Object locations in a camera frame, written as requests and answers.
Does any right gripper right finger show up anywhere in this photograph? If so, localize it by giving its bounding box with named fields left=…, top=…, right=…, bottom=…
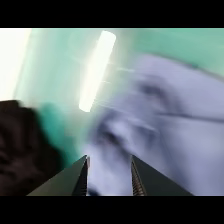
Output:
left=130, top=154, right=194, bottom=197

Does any pale lilac garment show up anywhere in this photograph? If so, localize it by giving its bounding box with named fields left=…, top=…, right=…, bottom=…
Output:
left=81, top=53, right=224, bottom=197

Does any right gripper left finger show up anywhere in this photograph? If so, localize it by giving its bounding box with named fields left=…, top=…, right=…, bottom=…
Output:
left=27, top=154, right=90, bottom=197

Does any black garment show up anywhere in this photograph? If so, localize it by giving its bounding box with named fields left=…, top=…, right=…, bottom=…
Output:
left=0, top=99, right=64, bottom=197

